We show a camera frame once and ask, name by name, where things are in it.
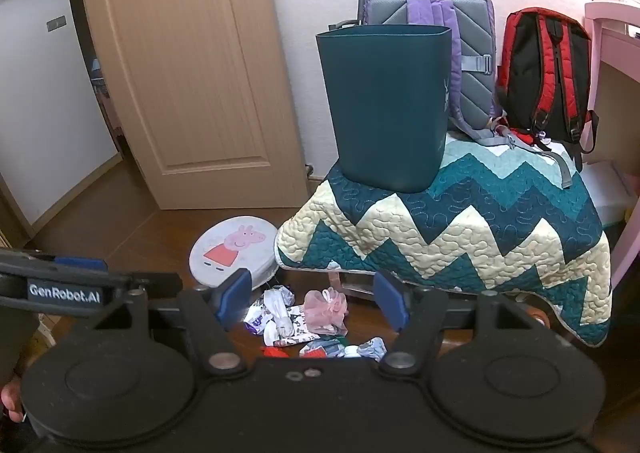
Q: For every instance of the light wooden door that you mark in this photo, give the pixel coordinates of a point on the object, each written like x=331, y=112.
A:
x=190, y=58

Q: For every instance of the pink mesh bath sponge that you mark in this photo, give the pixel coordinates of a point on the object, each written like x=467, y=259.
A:
x=327, y=308

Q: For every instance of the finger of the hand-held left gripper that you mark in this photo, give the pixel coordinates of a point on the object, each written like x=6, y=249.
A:
x=160, y=280
x=80, y=263

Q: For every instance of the pink desk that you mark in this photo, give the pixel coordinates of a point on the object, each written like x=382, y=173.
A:
x=600, y=13

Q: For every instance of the wooden bench frame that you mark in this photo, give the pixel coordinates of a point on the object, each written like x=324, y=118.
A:
x=350, y=285

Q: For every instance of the green red snack packet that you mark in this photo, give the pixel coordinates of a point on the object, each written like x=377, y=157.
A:
x=322, y=348

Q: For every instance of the purple grey backpack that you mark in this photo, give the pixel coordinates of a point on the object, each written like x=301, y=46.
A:
x=475, y=23

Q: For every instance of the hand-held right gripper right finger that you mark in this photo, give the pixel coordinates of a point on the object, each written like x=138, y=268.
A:
x=392, y=300

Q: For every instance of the blue white crumpled wrapper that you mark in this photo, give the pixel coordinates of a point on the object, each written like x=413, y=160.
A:
x=370, y=348

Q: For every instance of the person's left hand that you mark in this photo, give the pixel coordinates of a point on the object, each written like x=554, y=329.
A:
x=10, y=400

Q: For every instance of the Peppa Pig round card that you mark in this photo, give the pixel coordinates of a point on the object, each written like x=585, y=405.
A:
x=235, y=245

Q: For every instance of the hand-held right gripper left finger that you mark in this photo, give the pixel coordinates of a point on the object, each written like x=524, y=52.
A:
x=235, y=290

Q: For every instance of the zigzag quilted blanket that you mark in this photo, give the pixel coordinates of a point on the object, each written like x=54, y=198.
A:
x=475, y=243

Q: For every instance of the red foam net sleeve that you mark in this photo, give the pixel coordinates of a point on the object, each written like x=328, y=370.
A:
x=275, y=352

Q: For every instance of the black door stopper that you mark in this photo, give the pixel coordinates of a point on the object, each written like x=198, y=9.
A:
x=308, y=169

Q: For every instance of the red black backpack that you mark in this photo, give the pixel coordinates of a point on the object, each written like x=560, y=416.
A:
x=540, y=68

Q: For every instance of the grey wall plate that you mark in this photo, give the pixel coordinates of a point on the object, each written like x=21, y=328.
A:
x=56, y=23

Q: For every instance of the silver purple snack bag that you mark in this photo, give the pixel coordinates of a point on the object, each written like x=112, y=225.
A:
x=302, y=325

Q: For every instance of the teal plastic bin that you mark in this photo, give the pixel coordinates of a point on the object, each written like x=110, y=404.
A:
x=385, y=108

